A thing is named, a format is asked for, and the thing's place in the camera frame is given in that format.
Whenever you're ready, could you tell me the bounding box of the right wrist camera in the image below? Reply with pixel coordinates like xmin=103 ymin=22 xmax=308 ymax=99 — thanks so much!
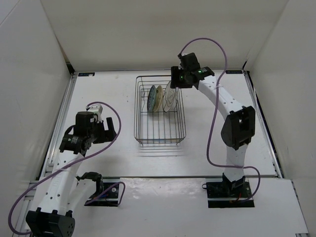
xmin=178 ymin=53 xmax=200 ymax=72

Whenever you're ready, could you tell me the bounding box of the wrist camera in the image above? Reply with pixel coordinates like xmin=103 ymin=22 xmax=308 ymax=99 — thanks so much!
xmin=86 ymin=104 xmax=103 ymax=122
xmin=178 ymin=53 xmax=200 ymax=72

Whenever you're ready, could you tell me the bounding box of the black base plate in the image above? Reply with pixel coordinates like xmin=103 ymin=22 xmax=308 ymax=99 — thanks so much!
xmin=202 ymin=182 xmax=255 ymax=208
xmin=84 ymin=182 xmax=120 ymax=207

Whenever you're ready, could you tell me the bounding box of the beige plate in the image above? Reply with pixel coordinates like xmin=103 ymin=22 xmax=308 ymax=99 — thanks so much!
xmin=153 ymin=85 xmax=163 ymax=112

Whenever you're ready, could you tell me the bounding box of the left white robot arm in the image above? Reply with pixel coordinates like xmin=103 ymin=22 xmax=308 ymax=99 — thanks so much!
xmin=26 ymin=104 xmax=117 ymax=237

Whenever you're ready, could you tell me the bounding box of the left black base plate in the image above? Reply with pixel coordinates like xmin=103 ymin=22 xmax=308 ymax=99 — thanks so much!
xmin=84 ymin=182 xmax=120 ymax=207

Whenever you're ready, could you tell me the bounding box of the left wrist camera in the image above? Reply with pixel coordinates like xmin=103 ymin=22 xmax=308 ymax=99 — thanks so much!
xmin=86 ymin=104 xmax=103 ymax=122

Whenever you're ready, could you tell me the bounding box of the wire dish rack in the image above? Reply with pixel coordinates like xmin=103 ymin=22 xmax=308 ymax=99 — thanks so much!
xmin=134 ymin=75 xmax=186 ymax=145

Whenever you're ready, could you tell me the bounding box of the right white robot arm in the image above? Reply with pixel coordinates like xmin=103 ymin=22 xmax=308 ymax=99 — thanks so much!
xmin=171 ymin=66 xmax=255 ymax=198

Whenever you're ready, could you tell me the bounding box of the white plate with blue rim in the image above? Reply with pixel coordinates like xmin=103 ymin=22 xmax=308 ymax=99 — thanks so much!
xmin=162 ymin=81 xmax=177 ymax=112

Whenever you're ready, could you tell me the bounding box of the blue patterned plate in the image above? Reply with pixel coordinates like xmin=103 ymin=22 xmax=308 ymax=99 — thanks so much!
xmin=147 ymin=85 xmax=157 ymax=113

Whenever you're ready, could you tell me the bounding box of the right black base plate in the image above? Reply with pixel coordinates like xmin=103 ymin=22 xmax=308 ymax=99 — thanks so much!
xmin=202 ymin=182 xmax=255 ymax=208

